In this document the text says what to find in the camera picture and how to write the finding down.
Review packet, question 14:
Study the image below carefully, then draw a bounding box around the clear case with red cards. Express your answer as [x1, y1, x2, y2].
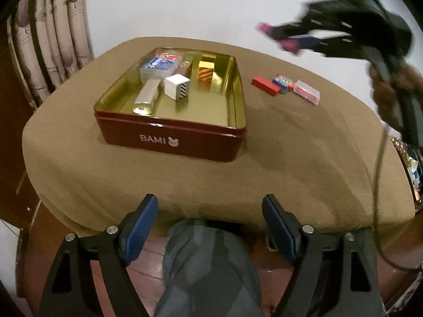
[293, 80, 320, 105]

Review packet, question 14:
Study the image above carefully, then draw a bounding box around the beige patterned curtain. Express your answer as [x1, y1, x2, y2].
[6, 0, 94, 110]

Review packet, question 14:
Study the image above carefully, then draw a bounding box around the small pink box in tin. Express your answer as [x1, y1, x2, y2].
[175, 61, 192, 77]

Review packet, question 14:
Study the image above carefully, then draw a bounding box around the red rectangular block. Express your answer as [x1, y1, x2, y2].
[252, 76, 281, 97]

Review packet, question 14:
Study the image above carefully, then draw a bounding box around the white striped cube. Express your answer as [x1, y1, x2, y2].
[164, 74, 191, 101]

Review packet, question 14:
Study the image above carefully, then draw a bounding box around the dark red gold tin box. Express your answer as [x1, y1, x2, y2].
[94, 47, 247, 162]

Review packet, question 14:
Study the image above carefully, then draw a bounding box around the red round-patterned tin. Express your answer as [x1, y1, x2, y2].
[276, 75, 295, 92]

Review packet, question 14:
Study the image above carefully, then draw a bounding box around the pink rectangular block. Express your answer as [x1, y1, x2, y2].
[256, 22, 301, 55]

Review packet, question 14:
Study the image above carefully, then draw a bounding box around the yellow striped cube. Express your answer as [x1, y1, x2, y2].
[197, 61, 215, 90]

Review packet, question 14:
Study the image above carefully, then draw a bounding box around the silver metallic bar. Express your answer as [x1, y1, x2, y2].
[133, 77, 163, 116]

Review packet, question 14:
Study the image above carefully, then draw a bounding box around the operator right hand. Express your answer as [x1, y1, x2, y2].
[369, 63, 423, 132]

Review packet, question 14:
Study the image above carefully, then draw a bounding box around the blue playing card box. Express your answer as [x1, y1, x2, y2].
[140, 53, 183, 83]

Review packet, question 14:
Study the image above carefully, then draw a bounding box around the blue patterned small block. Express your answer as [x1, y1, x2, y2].
[272, 75, 291, 95]

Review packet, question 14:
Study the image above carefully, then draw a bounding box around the cluttered side shelf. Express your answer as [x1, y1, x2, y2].
[392, 137, 422, 213]

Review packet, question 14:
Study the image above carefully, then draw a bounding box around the brown wooden door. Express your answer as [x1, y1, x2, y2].
[1, 25, 34, 229]

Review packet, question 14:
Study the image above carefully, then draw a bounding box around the operator grey trouser leg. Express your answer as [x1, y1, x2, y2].
[154, 219, 264, 316]

